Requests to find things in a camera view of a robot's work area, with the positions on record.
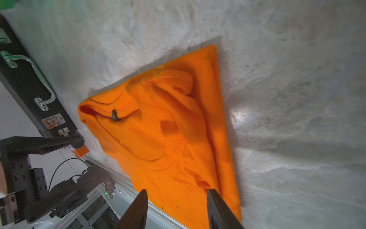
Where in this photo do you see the orange t-shirt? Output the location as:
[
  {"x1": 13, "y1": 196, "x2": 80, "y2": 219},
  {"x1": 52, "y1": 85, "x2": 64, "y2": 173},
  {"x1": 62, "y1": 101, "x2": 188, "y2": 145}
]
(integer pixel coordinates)
[{"x1": 78, "y1": 45, "x2": 242, "y2": 229}]

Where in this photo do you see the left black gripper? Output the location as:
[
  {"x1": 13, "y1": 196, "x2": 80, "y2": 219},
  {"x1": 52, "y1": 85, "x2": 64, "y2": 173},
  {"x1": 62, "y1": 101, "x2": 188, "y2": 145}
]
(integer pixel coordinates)
[{"x1": 1, "y1": 134, "x2": 101, "y2": 225}]

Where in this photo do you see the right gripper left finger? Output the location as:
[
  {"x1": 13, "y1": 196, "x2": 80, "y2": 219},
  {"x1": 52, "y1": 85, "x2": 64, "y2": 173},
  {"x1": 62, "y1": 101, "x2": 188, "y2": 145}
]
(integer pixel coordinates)
[{"x1": 113, "y1": 189, "x2": 148, "y2": 229}]

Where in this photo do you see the black hard case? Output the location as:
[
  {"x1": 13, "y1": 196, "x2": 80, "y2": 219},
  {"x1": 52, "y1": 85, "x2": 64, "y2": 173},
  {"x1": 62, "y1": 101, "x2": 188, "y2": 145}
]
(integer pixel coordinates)
[{"x1": 1, "y1": 16, "x2": 77, "y2": 137}]

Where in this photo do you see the small orange object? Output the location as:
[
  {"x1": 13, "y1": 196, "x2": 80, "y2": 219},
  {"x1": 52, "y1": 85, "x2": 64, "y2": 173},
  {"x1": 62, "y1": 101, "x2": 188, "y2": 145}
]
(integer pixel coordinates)
[{"x1": 74, "y1": 145, "x2": 89, "y2": 159}]

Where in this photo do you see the left green circuit board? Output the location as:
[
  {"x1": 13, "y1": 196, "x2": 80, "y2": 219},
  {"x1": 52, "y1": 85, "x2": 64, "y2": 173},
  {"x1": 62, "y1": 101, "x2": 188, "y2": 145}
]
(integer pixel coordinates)
[{"x1": 102, "y1": 178, "x2": 116, "y2": 199}]

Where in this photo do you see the green plastic perforated basket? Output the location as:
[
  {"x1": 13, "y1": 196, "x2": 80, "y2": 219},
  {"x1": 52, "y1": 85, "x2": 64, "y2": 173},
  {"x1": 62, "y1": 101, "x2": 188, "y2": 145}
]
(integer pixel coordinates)
[{"x1": 0, "y1": 0, "x2": 18, "y2": 11}]

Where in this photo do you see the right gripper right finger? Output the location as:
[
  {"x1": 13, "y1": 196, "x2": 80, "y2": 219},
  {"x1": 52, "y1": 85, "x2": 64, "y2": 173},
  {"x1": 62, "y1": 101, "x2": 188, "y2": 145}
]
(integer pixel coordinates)
[{"x1": 207, "y1": 189, "x2": 244, "y2": 229}]

